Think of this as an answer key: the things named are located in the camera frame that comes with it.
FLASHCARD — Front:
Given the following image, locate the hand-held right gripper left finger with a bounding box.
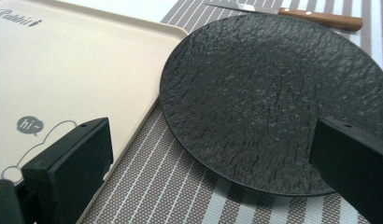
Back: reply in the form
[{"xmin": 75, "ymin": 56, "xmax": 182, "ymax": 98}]
[{"xmin": 21, "ymin": 117, "xmax": 114, "ymax": 224}]

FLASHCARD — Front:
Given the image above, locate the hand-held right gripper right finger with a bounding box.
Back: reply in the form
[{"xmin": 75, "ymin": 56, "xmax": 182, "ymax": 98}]
[{"xmin": 308, "ymin": 117, "xmax": 383, "ymax": 224}]

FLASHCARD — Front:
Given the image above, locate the beige plastic tray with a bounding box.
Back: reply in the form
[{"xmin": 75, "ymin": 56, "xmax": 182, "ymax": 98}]
[{"xmin": 0, "ymin": 0, "xmax": 189, "ymax": 224}]

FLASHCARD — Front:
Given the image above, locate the striped grey placemat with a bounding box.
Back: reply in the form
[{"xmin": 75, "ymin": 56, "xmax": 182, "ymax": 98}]
[{"xmin": 81, "ymin": 0, "xmax": 383, "ymax": 224}]

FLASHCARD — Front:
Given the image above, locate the black textured round plate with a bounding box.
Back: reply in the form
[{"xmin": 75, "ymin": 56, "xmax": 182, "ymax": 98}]
[{"xmin": 159, "ymin": 13, "xmax": 383, "ymax": 197}]

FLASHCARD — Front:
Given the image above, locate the wooden handled knife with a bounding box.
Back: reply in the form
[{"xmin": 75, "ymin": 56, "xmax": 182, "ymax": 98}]
[{"xmin": 205, "ymin": 2, "xmax": 364, "ymax": 33}]

